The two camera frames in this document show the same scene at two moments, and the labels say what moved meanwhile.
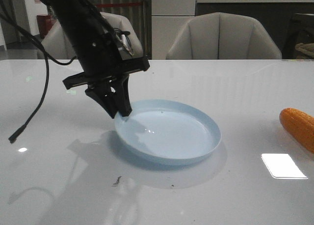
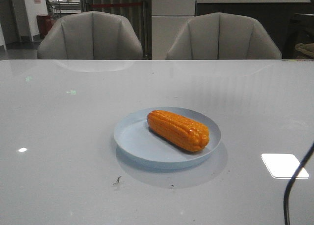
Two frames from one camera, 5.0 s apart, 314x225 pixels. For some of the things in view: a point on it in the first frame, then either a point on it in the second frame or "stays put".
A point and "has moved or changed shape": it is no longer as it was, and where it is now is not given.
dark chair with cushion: (299, 41) stays put
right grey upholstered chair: (220, 36) stays put
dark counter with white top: (275, 14) stays put
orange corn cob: (300, 125) -> (179, 131)
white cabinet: (171, 10) stays put
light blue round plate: (169, 132) has moved or changed shape
